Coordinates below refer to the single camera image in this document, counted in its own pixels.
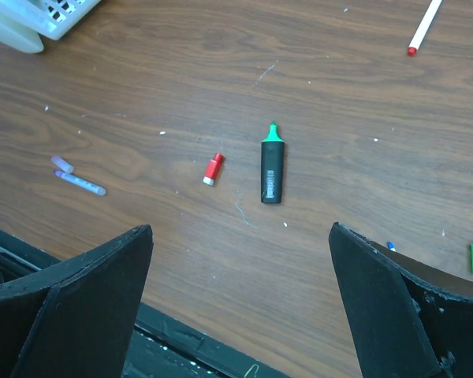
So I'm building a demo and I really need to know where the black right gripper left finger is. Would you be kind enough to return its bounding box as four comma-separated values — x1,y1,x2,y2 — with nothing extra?
0,224,153,377

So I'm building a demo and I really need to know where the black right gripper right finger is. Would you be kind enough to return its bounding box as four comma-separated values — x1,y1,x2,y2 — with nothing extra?
329,223,473,377

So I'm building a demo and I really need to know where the purple marker pen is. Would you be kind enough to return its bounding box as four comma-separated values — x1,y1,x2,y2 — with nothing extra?
54,170,106,196

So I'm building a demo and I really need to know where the translucent purple pen cap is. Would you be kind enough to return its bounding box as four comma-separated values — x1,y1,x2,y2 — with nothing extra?
51,155,74,174

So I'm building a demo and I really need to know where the black green highlighter pen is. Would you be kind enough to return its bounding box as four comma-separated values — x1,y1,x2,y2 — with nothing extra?
260,121,285,204

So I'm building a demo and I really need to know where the blue pen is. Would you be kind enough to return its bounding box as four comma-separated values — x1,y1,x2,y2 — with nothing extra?
387,242,397,252

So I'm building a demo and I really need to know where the red pen cap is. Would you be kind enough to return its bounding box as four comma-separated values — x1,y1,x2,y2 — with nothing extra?
203,153,225,186

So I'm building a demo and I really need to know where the white red pen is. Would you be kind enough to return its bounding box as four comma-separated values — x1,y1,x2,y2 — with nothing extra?
407,0,442,57

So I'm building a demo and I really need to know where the white dish rack basket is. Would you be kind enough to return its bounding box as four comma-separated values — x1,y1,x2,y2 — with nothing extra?
0,0,99,54

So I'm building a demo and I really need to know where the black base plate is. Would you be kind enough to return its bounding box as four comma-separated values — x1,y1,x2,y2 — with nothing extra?
0,230,279,377

